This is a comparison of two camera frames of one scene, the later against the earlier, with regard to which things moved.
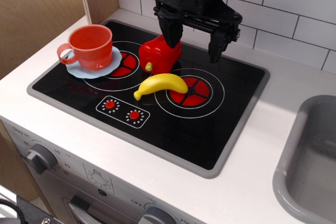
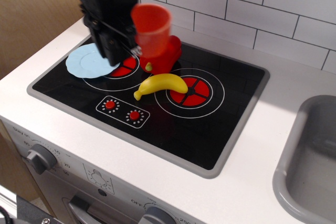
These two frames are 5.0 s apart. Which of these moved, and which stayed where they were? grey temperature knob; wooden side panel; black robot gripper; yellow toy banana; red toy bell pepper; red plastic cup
Moved: red plastic cup; black robot gripper
Stayed: wooden side panel; yellow toy banana; grey temperature knob; red toy bell pepper
